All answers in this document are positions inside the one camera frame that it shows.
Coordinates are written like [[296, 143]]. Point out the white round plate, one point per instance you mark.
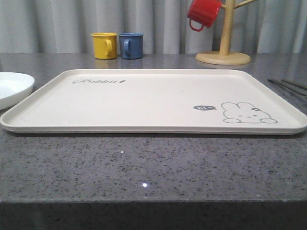
[[14, 87]]

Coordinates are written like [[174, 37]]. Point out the blue enamel mug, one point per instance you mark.
[[131, 45]]

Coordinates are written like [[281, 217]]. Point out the red enamel mug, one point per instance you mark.
[[203, 12]]

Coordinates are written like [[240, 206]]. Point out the wooden mug tree stand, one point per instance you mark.
[[224, 56]]

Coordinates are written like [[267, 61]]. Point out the yellow enamel mug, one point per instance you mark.
[[105, 45]]

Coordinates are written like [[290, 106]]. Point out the cream rabbit serving tray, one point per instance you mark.
[[217, 101]]

